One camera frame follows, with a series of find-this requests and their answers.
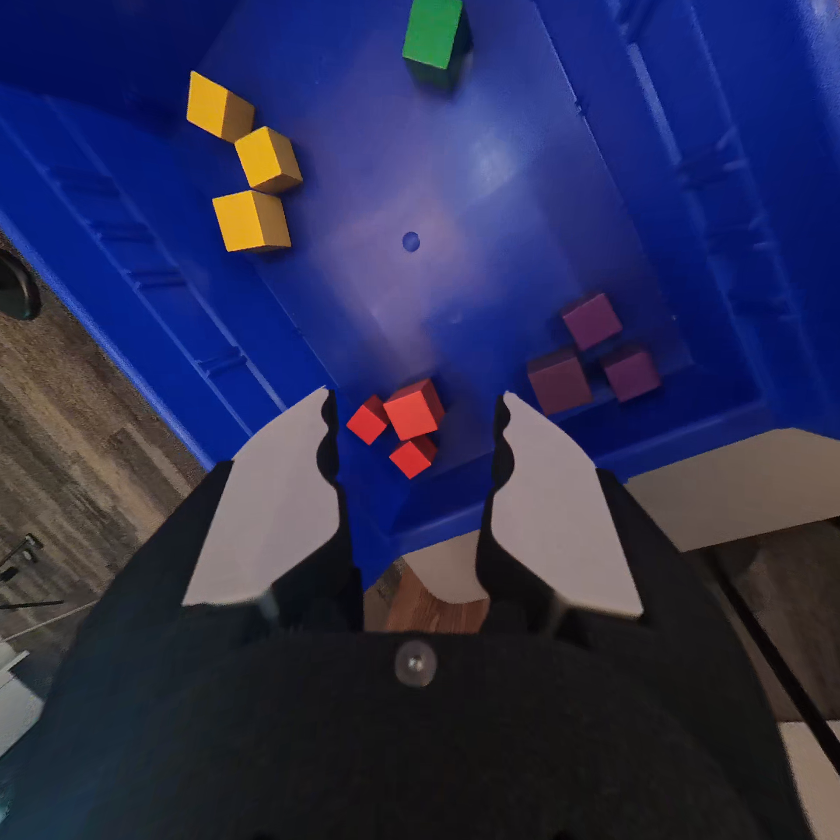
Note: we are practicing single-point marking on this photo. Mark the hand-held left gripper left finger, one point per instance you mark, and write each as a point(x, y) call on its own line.
point(275, 518)

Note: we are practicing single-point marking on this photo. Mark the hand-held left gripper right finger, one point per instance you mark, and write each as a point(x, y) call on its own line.
point(558, 525)

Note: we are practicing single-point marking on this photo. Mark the blue plastic bin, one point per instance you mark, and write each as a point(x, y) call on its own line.
point(492, 197)

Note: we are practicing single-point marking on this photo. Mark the brown wooden cabinet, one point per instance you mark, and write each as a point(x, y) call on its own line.
point(420, 613)

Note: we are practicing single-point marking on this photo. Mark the black round object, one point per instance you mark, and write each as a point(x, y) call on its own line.
point(16, 295)

